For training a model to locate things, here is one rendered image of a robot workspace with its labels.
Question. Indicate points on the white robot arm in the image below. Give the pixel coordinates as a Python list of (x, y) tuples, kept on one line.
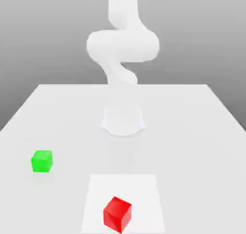
[(123, 45)]

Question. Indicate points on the small green cube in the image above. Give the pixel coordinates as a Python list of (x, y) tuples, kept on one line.
[(41, 161)]

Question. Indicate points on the small red cube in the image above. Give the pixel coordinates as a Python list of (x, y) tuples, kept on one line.
[(117, 214)]

